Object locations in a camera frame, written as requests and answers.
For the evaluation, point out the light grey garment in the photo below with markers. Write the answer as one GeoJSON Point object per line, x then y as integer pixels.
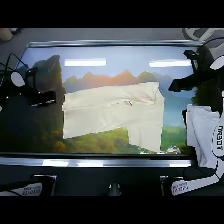
{"type": "Point", "coordinates": [200, 128]}

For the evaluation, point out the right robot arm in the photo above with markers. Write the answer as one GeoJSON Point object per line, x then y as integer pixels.
{"type": "Point", "coordinates": [218, 141]}

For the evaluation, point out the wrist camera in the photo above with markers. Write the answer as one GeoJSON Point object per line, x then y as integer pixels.
{"type": "Point", "coordinates": [192, 57]}
{"type": "Point", "coordinates": [32, 76]}

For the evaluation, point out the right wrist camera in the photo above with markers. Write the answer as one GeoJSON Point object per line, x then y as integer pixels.
{"type": "Point", "coordinates": [192, 57]}

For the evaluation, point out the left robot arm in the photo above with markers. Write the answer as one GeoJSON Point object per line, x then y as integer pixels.
{"type": "Point", "coordinates": [17, 79]}

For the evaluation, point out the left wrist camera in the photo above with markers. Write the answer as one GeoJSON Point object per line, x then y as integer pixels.
{"type": "Point", "coordinates": [32, 76]}

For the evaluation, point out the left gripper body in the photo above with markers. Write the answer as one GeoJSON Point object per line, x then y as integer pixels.
{"type": "Point", "coordinates": [44, 98]}

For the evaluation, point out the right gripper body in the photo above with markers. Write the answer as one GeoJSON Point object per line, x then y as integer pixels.
{"type": "Point", "coordinates": [186, 83]}

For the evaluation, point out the cream T-shirt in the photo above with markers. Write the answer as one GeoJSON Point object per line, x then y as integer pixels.
{"type": "Point", "coordinates": [113, 110]}

